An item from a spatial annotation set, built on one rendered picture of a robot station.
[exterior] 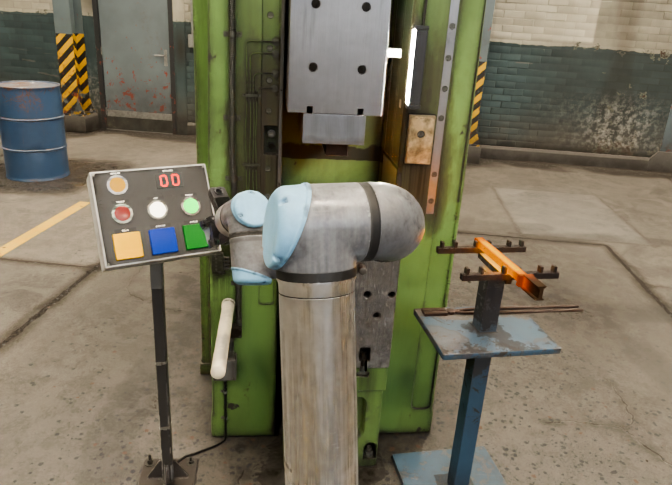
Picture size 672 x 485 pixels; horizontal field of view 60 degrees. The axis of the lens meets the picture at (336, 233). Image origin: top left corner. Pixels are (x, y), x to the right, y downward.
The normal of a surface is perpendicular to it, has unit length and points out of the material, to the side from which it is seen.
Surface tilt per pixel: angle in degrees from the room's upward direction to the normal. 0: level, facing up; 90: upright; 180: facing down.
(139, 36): 90
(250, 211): 55
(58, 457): 0
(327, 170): 90
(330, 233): 76
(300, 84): 90
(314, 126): 90
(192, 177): 60
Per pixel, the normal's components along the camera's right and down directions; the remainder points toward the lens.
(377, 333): 0.10, 0.36
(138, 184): 0.47, -0.18
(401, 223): 0.68, 0.09
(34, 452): 0.06, -0.94
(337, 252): 0.50, 0.09
